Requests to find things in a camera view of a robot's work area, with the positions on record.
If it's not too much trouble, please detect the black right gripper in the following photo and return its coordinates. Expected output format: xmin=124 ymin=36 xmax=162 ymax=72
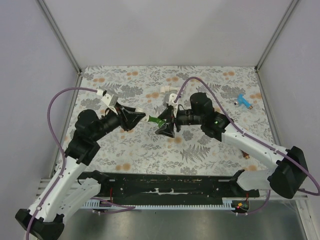
xmin=155 ymin=105 xmax=204 ymax=138

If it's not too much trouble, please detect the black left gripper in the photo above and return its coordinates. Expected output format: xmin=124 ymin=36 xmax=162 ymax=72
xmin=91 ymin=102 xmax=146 ymax=141

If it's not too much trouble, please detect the white PVC elbow fitting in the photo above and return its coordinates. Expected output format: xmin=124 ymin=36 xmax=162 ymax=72
xmin=141 ymin=115 xmax=150 ymax=123

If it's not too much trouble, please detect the green faucet chrome knob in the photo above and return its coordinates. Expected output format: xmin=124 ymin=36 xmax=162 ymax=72
xmin=148 ymin=116 xmax=166 ymax=128

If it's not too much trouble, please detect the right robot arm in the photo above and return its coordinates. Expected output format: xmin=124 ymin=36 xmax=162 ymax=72
xmin=155 ymin=92 xmax=308 ymax=199

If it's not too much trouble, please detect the white faucet with elbow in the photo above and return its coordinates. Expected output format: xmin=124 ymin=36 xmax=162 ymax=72
xmin=159 ymin=85 xmax=180 ymax=94

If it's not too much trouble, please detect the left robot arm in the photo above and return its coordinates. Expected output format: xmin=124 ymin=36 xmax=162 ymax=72
xmin=15 ymin=104 xmax=149 ymax=240

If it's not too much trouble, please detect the floral patterned table mat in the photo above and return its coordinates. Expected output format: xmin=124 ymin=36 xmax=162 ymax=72
xmin=63 ymin=66 xmax=274 ymax=176

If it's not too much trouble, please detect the blue faucet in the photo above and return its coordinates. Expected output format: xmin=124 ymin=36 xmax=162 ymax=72
xmin=233 ymin=93 xmax=253 ymax=110

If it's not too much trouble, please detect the brown faucet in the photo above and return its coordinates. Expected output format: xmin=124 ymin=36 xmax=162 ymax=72
xmin=241 ymin=151 xmax=250 ymax=159

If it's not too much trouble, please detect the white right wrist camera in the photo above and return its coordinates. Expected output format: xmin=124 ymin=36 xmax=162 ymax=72
xmin=163 ymin=93 xmax=178 ymax=108

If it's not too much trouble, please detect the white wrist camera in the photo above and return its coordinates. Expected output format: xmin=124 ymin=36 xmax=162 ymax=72
xmin=163 ymin=93 xmax=178 ymax=108
xmin=96 ymin=89 xmax=119 ymax=115

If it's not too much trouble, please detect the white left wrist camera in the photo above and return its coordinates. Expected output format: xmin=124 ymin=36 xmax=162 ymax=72
xmin=96 ymin=89 xmax=119 ymax=115

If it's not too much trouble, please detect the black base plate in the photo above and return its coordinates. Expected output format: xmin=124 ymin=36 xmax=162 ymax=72
xmin=53 ymin=171 xmax=261 ymax=203

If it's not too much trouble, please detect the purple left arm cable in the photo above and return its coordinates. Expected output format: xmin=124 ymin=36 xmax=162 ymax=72
xmin=24 ymin=87 xmax=137 ymax=240

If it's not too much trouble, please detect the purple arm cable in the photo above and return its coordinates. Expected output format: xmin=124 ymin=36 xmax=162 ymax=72
xmin=24 ymin=87 xmax=137 ymax=240
xmin=173 ymin=76 xmax=320 ymax=216

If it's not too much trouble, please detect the white slotted cable duct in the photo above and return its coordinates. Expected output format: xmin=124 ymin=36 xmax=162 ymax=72
xmin=80 ymin=199 xmax=236 ymax=212

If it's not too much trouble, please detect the aluminium left corner post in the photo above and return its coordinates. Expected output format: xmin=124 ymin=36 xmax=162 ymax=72
xmin=37 ymin=0 xmax=83 ymax=76

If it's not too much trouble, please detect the aluminium corner post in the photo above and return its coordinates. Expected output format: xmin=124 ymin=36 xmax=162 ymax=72
xmin=37 ymin=0 xmax=83 ymax=76
xmin=253 ymin=0 xmax=301 ymax=72

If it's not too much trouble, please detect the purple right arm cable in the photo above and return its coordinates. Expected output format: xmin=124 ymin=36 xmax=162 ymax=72
xmin=173 ymin=76 xmax=320 ymax=216

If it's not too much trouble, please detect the aluminium right corner post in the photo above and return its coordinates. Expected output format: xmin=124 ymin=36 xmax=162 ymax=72
xmin=253 ymin=0 xmax=301 ymax=72

